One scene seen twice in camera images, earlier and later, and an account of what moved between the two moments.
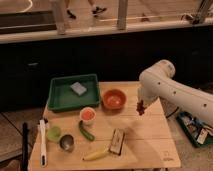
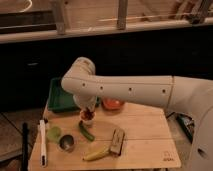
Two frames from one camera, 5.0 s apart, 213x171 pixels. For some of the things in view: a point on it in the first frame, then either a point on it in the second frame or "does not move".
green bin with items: [198, 133] does not move
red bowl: [114, 99] does not move
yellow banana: [96, 154] does not move
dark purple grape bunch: [141, 108] -> [86, 114]
